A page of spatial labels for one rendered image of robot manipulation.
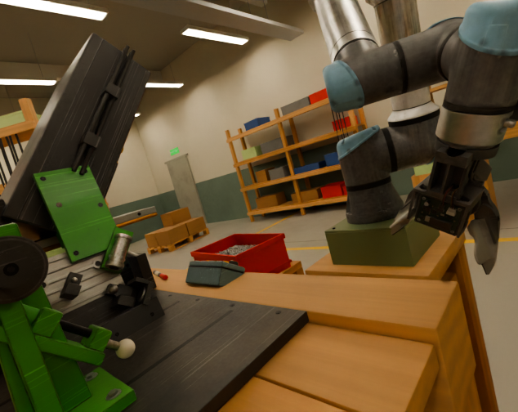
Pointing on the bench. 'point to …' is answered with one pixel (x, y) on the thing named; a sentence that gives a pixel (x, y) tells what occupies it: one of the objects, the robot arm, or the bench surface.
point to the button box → (212, 273)
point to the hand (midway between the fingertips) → (437, 250)
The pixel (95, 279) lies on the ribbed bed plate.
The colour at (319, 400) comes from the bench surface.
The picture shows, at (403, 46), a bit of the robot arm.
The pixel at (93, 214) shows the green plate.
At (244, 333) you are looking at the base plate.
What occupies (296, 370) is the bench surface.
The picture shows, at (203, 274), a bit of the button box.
